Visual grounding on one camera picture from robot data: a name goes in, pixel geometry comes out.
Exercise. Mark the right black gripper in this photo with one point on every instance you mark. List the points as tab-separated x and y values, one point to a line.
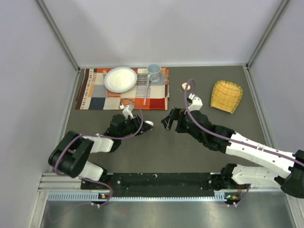
175	114

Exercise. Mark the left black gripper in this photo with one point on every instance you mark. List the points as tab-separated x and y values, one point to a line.
137	121

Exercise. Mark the white earbud case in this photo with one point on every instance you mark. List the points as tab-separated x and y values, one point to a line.
149	122

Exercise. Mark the pink earbud case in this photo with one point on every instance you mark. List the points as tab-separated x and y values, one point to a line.
186	87

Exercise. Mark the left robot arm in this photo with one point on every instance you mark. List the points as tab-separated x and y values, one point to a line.
70	156

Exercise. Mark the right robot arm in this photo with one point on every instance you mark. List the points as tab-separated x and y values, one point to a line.
284	170

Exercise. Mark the white plate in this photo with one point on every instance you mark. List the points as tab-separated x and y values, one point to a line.
120	79

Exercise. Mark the patchwork placemat cloth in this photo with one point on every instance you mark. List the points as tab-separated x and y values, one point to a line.
105	88

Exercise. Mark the light blue cup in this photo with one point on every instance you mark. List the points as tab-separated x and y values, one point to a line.
154	71

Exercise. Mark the yellow woven basket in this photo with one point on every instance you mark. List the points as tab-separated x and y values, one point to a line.
226	96

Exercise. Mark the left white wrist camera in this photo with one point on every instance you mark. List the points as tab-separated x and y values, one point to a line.
127	111

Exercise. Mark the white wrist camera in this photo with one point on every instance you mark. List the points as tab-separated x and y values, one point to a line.
194	102
127	111

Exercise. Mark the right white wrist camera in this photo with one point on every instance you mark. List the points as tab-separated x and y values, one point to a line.
194	102

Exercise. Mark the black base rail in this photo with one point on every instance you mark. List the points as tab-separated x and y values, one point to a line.
195	184

